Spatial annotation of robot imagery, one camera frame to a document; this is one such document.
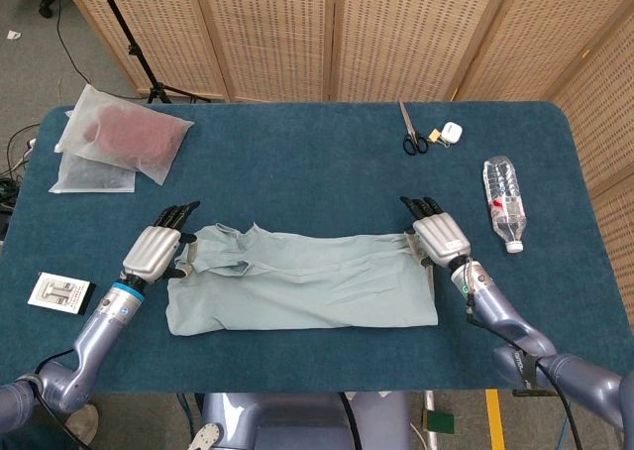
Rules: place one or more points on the frosted bag with red garment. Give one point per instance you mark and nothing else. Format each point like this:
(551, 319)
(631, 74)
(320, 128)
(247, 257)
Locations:
(134, 138)

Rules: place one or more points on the white paper scrap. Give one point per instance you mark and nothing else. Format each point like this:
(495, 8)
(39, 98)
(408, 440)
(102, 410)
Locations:
(13, 34)

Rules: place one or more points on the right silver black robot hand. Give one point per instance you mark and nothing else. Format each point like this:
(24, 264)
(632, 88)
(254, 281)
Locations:
(443, 237)

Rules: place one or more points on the small black white box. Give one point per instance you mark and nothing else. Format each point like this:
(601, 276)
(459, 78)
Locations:
(62, 294)

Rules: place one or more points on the blue-grey robot torso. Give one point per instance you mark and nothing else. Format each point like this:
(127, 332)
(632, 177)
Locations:
(297, 420)

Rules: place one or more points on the grey shoe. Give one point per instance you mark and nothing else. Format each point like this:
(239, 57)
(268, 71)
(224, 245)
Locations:
(83, 422)

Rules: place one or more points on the yellow binder clip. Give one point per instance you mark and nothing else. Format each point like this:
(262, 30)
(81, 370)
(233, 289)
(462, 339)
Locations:
(434, 135)

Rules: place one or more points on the metal table leg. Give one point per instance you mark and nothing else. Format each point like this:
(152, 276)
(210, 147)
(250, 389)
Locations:
(430, 437)

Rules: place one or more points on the green block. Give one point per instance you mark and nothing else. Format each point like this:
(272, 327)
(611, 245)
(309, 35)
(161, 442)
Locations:
(441, 422)

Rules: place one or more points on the light green t-shirt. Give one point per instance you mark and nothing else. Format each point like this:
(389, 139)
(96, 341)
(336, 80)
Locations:
(297, 291)

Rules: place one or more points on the white perforated bracket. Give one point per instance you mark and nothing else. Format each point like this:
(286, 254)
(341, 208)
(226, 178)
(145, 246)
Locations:
(205, 437)

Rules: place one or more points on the blue carpeted table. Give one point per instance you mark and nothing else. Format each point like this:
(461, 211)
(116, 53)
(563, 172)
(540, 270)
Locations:
(322, 133)

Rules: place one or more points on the yellow floor tape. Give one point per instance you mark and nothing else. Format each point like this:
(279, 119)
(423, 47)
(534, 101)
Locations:
(495, 420)

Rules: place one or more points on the clear plastic water bottle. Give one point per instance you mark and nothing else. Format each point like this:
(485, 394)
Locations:
(505, 197)

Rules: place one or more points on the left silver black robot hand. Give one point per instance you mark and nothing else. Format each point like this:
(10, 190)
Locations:
(148, 252)

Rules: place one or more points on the black tripod stand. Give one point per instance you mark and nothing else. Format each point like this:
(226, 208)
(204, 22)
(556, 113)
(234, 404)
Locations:
(130, 49)

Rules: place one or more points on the white earbuds case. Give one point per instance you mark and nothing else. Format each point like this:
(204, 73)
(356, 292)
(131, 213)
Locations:
(452, 132)

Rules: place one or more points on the black office chair base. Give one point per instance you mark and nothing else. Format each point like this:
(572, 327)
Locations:
(47, 6)

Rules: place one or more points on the frosted bag with dark garment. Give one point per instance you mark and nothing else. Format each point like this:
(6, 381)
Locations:
(89, 177)

